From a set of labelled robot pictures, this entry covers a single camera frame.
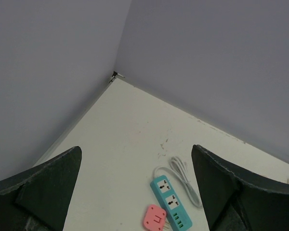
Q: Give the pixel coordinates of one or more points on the pink charger cube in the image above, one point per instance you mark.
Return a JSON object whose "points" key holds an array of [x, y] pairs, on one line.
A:
{"points": [[155, 219]]}

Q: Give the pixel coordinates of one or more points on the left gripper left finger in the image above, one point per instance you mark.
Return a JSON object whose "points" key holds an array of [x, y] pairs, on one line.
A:
{"points": [[38, 199]]}

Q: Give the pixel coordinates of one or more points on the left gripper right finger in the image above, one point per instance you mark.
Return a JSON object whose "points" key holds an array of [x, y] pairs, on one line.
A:
{"points": [[236, 199]]}

